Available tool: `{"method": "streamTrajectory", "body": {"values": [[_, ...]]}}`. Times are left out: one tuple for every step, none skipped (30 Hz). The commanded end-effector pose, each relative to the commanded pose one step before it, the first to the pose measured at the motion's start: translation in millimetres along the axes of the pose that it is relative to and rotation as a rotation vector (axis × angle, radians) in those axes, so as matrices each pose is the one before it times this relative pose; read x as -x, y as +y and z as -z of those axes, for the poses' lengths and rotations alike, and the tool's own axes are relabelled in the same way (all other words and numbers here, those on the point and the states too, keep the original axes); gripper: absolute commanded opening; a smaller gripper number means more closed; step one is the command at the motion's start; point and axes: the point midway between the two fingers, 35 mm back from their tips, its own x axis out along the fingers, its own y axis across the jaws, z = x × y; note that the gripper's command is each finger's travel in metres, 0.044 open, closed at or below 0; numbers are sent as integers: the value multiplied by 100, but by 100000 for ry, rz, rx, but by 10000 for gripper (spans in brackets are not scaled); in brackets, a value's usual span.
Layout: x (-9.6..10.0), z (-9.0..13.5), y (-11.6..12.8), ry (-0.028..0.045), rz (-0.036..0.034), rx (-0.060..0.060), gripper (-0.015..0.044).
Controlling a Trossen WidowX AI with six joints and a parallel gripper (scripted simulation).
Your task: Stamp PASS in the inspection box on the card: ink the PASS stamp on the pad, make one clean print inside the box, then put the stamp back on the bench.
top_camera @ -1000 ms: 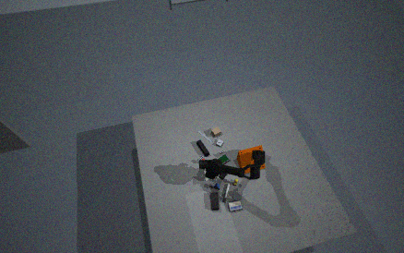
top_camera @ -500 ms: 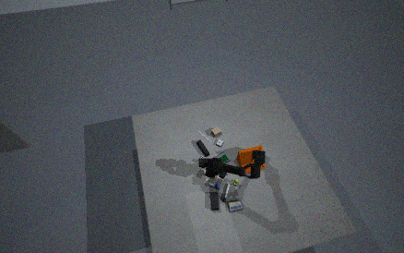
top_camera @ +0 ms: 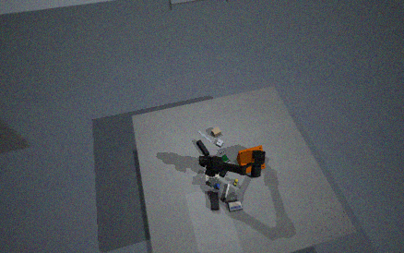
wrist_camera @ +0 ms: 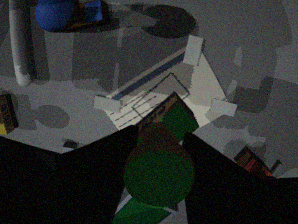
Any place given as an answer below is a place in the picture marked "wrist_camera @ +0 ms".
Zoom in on grey cylinder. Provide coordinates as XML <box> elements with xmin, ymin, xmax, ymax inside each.
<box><xmin>9</xmin><ymin>0</ymin><xmax>33</xmax><ymax>87</ymax></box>

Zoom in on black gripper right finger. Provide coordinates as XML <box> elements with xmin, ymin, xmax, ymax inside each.
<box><xmin>182</xmin><ymin>132</ymin><xmax>298</xmax><ymax>224</ymax></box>

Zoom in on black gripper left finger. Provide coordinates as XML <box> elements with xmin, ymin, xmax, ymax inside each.
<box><xmin>0</xmin><ymin>125</ymin><xmax>140</xmax><ymax>224</ymax></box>

